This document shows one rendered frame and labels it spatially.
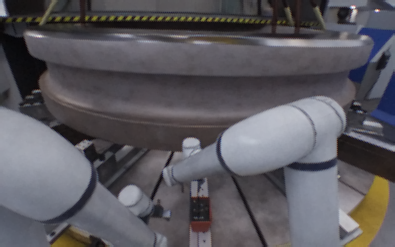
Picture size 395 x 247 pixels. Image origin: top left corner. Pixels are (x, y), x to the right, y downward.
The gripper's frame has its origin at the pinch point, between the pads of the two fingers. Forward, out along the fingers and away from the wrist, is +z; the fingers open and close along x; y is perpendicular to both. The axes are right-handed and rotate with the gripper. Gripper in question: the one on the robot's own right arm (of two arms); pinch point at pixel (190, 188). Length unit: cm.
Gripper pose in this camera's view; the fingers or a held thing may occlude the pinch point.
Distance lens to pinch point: 122.7
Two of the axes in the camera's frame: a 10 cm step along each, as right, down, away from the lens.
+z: -0.3, 8.8, 4.8
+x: 10.0, 0.1, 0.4
